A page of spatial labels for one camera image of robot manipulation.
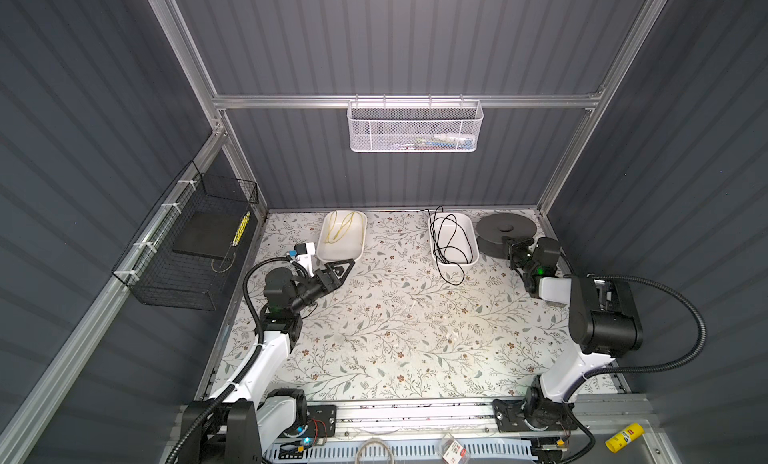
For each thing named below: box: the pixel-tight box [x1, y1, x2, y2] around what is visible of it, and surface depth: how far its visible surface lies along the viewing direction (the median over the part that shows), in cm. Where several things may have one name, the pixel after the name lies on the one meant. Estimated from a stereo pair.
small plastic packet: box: [442, 432, 471, 464], surface depth 69 cm
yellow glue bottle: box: [605, 423, 645, 453], surface depth 71 cm
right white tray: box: [428, 212, 480, 269], surface depth 110 cm
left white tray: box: [316, 210, 368, 265], surface depth 108 cm
